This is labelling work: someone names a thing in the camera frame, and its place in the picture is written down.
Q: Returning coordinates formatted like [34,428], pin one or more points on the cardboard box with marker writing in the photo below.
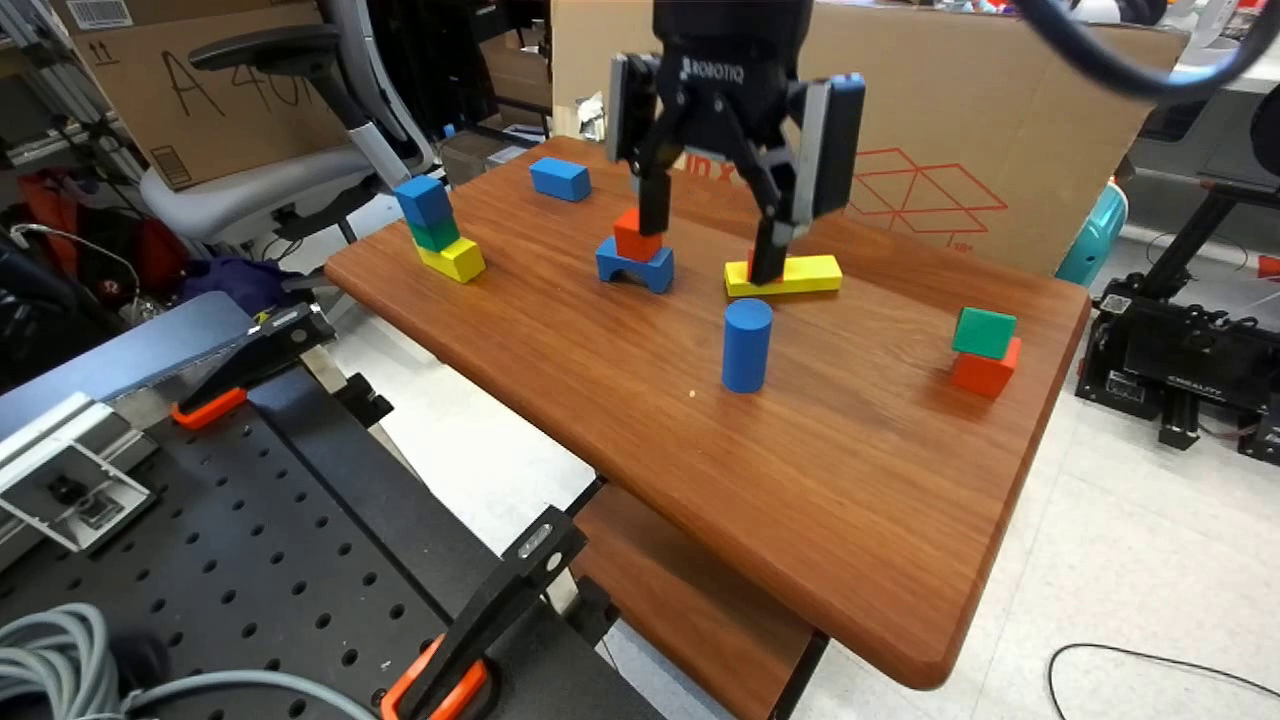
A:
[201,113]

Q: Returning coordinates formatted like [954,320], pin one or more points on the wooden table lower shelf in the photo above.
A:
[693,606]

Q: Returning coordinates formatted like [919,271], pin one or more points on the blue rectangular block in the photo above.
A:
[563,180]

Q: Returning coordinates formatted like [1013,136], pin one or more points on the grey office chair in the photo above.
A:
[267,186]

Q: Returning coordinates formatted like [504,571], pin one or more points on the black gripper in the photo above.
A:
[726,103]

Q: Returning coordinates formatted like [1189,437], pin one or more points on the light green cube block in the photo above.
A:
[985,335]

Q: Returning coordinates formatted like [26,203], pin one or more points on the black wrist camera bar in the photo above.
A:
[834,142]

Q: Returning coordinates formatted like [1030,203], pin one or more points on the blue cube block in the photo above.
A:
[427,203]

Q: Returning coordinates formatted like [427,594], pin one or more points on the orange block under green cube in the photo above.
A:
[985,379]

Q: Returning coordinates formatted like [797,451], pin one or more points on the blue cylindrical block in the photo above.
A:
[749,351]

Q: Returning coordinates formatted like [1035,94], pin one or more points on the purple cloth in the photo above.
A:
[234,282]

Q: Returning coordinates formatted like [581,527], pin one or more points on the black perforated breadboard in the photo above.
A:
[252,561]

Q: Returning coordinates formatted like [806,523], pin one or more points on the dark green cube block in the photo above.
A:
[437,237]

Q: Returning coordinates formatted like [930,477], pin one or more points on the aluminium bracket plate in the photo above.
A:
[74,485]

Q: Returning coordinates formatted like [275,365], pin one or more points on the blue grey metal panel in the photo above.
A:
[122,355]

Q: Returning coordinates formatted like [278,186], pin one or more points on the yellow long flat block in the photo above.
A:
[819,272]

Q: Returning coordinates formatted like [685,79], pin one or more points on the black equipment on floor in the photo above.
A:
[1175,355]

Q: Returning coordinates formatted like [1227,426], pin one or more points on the large cardboard panel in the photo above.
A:
[985,105]

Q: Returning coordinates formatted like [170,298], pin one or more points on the teal plastic object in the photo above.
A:
[1092,232]

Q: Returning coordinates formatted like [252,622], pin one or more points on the blue arch block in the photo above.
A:
[653,272]

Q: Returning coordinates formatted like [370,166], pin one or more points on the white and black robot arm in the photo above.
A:
[732,21]

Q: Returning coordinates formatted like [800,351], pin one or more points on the yellow short block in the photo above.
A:
[457,263]

